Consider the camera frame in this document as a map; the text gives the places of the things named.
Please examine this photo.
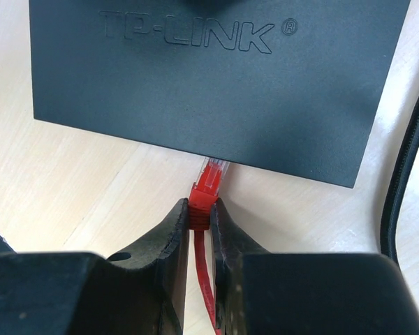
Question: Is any long black cable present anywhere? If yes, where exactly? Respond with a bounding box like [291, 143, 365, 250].
[378, 64, 419, 258]

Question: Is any red ethernet cable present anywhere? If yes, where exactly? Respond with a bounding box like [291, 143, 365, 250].
[188, 156, 228, 335]

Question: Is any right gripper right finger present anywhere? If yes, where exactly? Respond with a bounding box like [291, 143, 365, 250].
[210, 200, 419, 334]

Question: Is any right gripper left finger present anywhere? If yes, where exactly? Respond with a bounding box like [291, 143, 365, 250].
[0, 199, 189, 334]

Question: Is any black network switch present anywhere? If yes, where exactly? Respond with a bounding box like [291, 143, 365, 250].
[29, 1, 409, 188]

